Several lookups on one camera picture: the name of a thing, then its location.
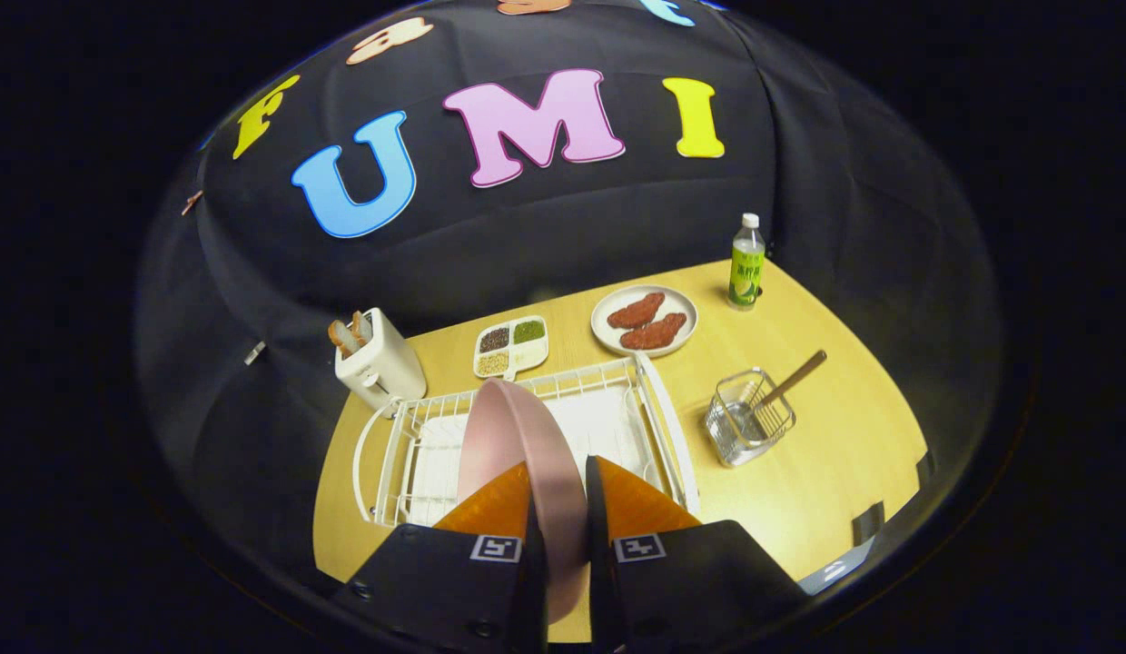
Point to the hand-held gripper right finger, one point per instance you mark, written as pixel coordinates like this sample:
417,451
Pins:
599,590

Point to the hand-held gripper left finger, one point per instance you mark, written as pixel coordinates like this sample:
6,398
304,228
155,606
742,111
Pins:
536,599

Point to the pink plate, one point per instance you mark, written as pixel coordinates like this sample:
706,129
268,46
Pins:
513,436

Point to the beige plate with meat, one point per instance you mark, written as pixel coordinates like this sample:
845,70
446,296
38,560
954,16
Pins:
683,309

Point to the white drain tray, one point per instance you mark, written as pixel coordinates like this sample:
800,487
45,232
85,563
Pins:
604,427

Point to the white sectioned condiment tray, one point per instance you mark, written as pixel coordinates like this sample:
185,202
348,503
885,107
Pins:
511,359

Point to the brown meat piece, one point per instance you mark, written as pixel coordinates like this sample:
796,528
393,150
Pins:
654,332
636,311

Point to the white toaster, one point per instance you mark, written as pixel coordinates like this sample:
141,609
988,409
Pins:
386,368

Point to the toasted bread slice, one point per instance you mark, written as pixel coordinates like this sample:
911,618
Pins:
341,338
360,327

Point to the green label drink bottle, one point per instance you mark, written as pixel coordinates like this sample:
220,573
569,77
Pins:
746,272

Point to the small white tag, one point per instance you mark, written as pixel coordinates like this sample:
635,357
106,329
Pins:
254,352

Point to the black backdrop cloth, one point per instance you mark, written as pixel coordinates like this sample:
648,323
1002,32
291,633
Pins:
844,182

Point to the brown clip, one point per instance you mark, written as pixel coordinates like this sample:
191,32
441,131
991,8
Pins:
192,202

